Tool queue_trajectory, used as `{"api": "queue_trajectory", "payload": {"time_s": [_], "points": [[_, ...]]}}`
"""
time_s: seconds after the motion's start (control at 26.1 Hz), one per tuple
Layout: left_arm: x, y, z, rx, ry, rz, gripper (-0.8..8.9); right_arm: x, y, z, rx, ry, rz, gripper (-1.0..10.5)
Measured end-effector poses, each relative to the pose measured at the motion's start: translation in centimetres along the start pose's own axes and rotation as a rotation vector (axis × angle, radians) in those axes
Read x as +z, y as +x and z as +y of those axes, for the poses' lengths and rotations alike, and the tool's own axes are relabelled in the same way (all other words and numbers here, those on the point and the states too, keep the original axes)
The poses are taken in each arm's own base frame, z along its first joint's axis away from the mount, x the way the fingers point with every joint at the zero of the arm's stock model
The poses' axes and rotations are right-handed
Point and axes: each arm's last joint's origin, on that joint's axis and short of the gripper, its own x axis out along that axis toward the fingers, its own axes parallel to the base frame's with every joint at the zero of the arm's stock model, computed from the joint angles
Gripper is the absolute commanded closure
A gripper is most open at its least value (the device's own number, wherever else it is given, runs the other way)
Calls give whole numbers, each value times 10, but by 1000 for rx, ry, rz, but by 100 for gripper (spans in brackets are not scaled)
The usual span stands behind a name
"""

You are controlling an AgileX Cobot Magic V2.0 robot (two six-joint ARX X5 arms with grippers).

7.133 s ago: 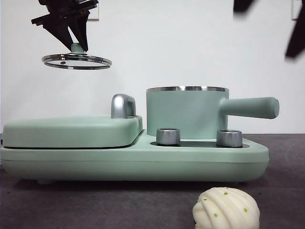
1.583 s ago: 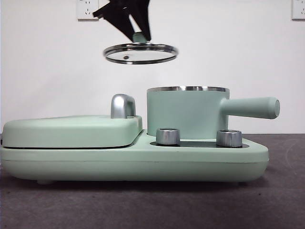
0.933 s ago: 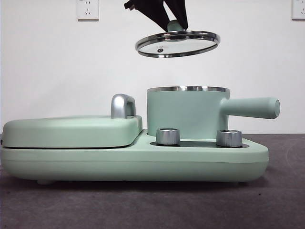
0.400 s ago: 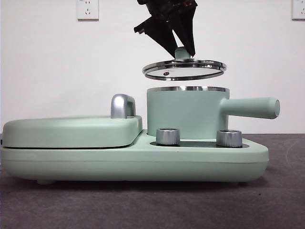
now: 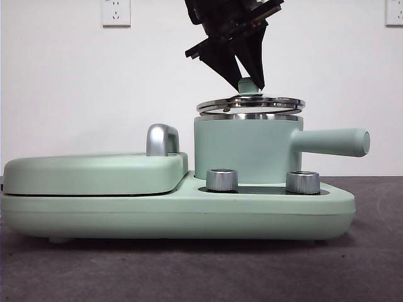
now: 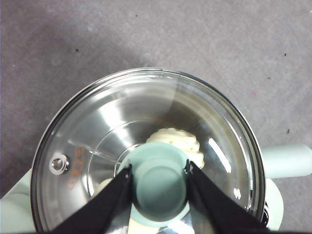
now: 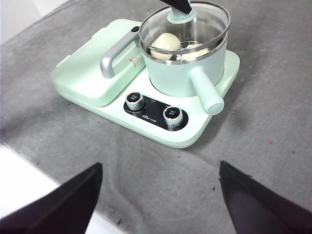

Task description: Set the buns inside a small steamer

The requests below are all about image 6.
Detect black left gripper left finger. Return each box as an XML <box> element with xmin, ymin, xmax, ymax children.
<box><xmin>48</xmin><ymin>164</ymin><xmax>133</xmax><ymax>234</ymax></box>

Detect mint green griddle cover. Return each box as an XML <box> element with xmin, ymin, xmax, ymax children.
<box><xmin>0</xmin><ymin>193</ymin><xmax>35</xmax><ymax>234</ymax></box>

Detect mint green handled pot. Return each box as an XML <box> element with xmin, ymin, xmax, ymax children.
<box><xmin>30</xmin><ymin>68</ymin><xmax>312</xmax><ymax>234</ymax></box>

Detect plain white steamed bun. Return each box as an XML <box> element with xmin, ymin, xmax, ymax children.
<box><xmin>93</xmin><ymin>177</ymin><xmax>116</xmax><ymax>196</ymax></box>

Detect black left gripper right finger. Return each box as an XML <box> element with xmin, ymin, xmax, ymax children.
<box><xmin>185</xmin><ymin>159</ymin><xmax>272</xmax><ymax>234</ymax></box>

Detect glass lid with green knob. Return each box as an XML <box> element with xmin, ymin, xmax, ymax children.
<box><xmin>30</xmin><ymin>67</ymin><xmax>267</xmax><ymax>234</ymax></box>

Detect pleated white bun green flecks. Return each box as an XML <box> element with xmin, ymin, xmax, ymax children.
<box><xmin>145</xmin><ymin>127</ymin><xmax>206</xmax><ymax>169</ymax></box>

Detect mint green breakfast machine base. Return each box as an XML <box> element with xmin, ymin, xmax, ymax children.
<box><xmin>0</xmin><ymin>167</ymin><xmax>285</xmax><ymax>234</ymax></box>

